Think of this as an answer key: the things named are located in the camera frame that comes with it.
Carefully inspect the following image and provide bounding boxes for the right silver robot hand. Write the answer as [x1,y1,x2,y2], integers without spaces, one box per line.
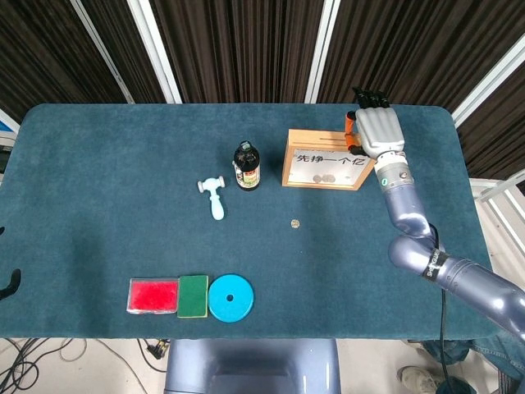
[343,85,407,162]

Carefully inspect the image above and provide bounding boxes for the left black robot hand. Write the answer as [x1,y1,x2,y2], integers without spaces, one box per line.
[0,225,21,301]

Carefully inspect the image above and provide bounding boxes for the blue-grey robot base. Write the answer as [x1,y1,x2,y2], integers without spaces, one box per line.
[163,338,341,394]

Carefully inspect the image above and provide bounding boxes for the white metal rack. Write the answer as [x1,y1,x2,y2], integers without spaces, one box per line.
[469,170,525,247]

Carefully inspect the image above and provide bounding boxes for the dark tea bottle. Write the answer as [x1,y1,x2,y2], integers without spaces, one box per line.
[232,140,262,192]

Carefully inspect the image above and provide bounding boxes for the red pad clear box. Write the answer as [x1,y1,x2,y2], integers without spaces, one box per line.
[126,277,180,315]

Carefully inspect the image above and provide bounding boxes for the teal tablecloth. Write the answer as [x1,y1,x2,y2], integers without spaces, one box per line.
[0,103,495,341]

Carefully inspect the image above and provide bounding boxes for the dark brown pleated curtain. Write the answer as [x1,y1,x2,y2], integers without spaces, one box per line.
[0,0,525,181]

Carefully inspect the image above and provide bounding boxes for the white blue panel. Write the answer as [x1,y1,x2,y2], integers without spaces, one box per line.
[0,107,21,139]

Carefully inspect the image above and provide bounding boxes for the black power plug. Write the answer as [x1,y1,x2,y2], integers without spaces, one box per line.
[145,339,170,362]

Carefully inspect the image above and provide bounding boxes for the green yellow sponge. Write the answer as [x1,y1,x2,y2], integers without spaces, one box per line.
[176,274,210,319]

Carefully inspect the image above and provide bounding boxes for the light blue toy hammer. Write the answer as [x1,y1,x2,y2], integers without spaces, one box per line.
[197,175,226,222]

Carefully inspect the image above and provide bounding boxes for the blue disc with hole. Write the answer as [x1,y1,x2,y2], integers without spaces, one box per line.
[208,273,255,323]

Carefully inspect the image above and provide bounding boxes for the white shoe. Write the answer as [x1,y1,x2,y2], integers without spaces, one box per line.
[396,365,442,394]

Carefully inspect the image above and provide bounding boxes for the wooden coin bank box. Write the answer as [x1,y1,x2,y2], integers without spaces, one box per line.
[281,129,377,191]

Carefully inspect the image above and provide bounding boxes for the black floor cable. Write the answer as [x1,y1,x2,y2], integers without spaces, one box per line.
[0,337,41,392]

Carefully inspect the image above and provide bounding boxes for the white frame post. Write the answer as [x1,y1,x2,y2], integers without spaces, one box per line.
[304,0,342,104]
[450,28,525,128]
[126,0,183,104]

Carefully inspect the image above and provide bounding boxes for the grey floor cable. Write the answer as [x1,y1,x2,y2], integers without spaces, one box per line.
[40,338,148,394]

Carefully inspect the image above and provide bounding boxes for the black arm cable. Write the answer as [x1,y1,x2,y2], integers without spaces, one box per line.
[437,282,457,394]

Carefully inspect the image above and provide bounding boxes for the thin grey frame post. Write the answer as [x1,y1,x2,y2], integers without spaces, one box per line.
[69,0,135,104]

